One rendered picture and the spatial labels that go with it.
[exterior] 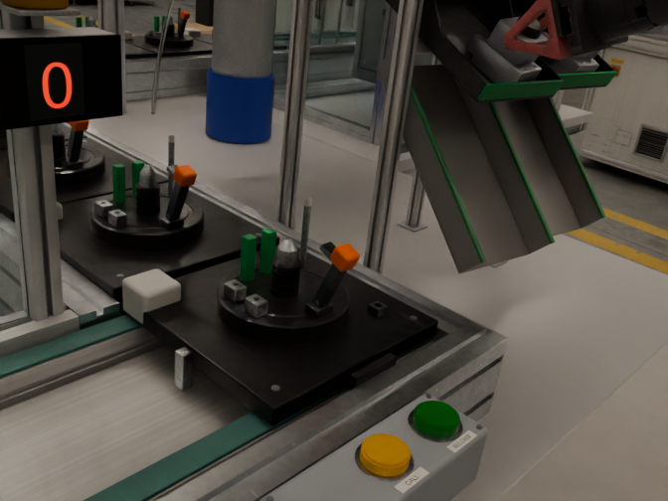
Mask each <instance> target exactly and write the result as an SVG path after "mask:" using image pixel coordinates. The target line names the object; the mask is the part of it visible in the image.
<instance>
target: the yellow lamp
mask: <svg viewBox="0 0 668 501"><path fill-rule="evenodd" d="M1 2H2V3H3V4H4V5H7V6H11V7H16V8H24V9H36V10H60V9H66V8H68V7H69V0H1Z"/></svg>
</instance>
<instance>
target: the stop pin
mask: <svg viewBox="0 0 668 501"><path fill-rule="evenodd" d="M192 380H193V353H192V352H191V351H190V350H189V349H187V348H186V347H183V348H181V349H178V350H176V351H175V385H176V386H177V387H178V388H179V389H180V390H182V391H185V390H187V389H189V388H191V387H192Z"/></svg>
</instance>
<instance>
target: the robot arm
mask: <svg viewBox="0 0 668 501"><path fill-rule="evenodd" d="M569 12H570V16H571V21H572V27H573V33H572V27H571V22H570V16H569ZM543 13H545V17H543V18H542V19H541V20H540V21H538V22H539V23H540V24H541V25H542V27H543V30H545V29H546V28H547V27H548V31H549V37H546V38H547V39H548V41H547V45H544V44H537V43H530V42H523V41H518V40H517V36H518V35H519V34H520V33H521V32H522V31H523V30H525V29H526V28H527V27H528V26H529V25H530V24H531V23H533V22H534V21H535V20H536V19H537V18H538V17H539V16H540V15H542V14H543ZM666 25H668V0H537V1H536V2H535V3H534V4H533V6H532V7H531V8H530V9H529V10H528V11H527V12H526V13H525V15H524V16H523V17H522V18H521V19H520V20H519V21H518V22H517V23H516V24H515V25H514V26H513V27H512V28H511V29H510V30H509V31H508V32H507V33H506V34H505V35H504V36H503V40H504V45H505V48H506V49H508V50H514V51H519V52H525V53H530V54H534V55H539V56H543V57H547V58H551V59H555V60H561V59H566V58H569V57H570V56H571V55H570V52H571V53H572V55H573V56H577V55H582V54H586V53H592V52H596V51H600V50H604V49H606V48H610V47H612V45H617V44H621V43H625V42H627V41H628V36H630V35H634V34H637V33H641V32H645V31H648V30H652V29H653V28H655V27H658V26H666Z"/></svg>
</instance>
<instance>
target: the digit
mask: <svg viewBox="0 0 668 501"><path fill-rule="evenodd" d="M24 53H25V65H26V77H27V90H28V101H29V113H30V121H33V120H42V119H50V118H59V117H67V116H76V115H84V114H85V109H84V67H83V45H82V43H68V44H45V45H24Z"/></svg>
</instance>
